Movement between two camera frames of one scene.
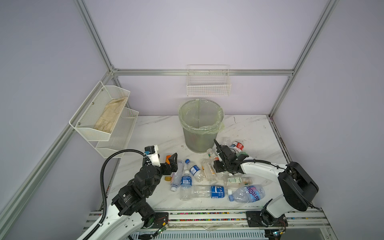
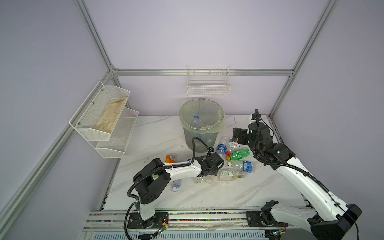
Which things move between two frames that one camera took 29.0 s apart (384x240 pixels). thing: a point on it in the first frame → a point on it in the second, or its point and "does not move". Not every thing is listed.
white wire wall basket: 208,80 does not move
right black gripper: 215,167 → 240,134
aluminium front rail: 300,220 does not move
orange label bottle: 167,159 does not move
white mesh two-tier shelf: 103,120 does not move
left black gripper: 173,165 → 215,172
